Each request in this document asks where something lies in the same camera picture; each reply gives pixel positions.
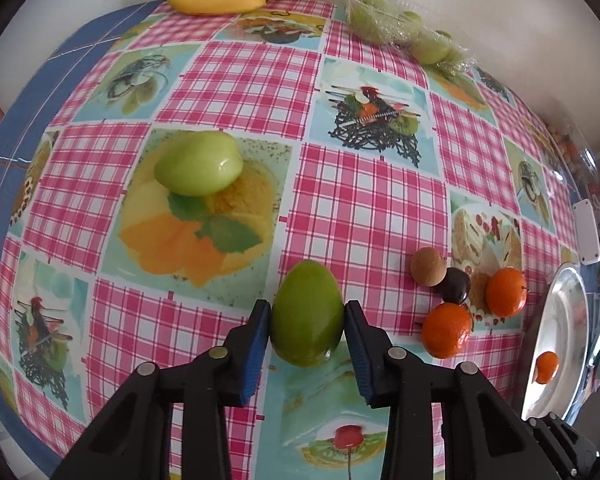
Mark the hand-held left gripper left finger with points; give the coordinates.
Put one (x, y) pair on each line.
(257, 355)

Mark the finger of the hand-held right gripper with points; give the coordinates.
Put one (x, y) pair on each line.
(565, 445)

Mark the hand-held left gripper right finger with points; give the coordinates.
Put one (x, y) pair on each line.
(362, 360)

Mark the egg-shaped green jujube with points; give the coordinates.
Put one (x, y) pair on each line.
(307, 315)

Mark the brown longan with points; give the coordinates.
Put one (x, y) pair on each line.
(427, 267)

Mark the round metal plate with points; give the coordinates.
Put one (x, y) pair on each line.
(562, 310)

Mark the orange mandarin with stem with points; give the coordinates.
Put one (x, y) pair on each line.
(506, 292)

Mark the long green jujube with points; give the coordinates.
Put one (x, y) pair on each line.
(197, 162)

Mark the dark cherry with stem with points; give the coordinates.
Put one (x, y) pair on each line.
(455, 286)

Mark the white plastic box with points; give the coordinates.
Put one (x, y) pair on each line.
(587, 232)

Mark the clear plastic container of longans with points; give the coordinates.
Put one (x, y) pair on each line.
(575, 155)

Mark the bag of small green jujubes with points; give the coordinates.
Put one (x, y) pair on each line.
(375, 10)

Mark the blue cloth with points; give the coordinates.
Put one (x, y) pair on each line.
(55, 45)

